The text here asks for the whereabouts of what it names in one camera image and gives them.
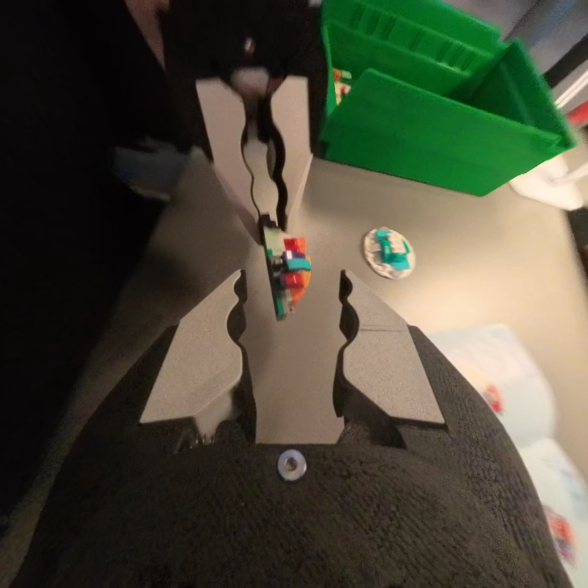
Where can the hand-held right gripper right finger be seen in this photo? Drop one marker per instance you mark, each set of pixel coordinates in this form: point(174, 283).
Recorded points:
point(390, 376)

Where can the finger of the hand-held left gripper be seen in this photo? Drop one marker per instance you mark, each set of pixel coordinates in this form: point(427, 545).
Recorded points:
point(294, 138)
point(225, 138)

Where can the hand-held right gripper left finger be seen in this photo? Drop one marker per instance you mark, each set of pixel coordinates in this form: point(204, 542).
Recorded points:
point(197, 367)

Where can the multicolour lego assembly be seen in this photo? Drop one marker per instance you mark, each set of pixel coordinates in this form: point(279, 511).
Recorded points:
point(285, 280)

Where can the teal lego piece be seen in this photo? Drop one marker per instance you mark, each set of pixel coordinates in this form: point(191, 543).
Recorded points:
point(298, 264)

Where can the pile of loose lego pieces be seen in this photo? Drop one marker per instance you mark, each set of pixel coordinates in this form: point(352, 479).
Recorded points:
point(341, 87)

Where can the round white lego base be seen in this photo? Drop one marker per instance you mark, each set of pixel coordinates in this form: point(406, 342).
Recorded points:
point(390, 252)

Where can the open instruction booklet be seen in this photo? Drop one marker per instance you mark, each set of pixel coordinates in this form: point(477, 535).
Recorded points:
point(519, 390)

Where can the green plastic bin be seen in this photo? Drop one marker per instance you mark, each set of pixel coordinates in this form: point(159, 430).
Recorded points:
point(436, 128)

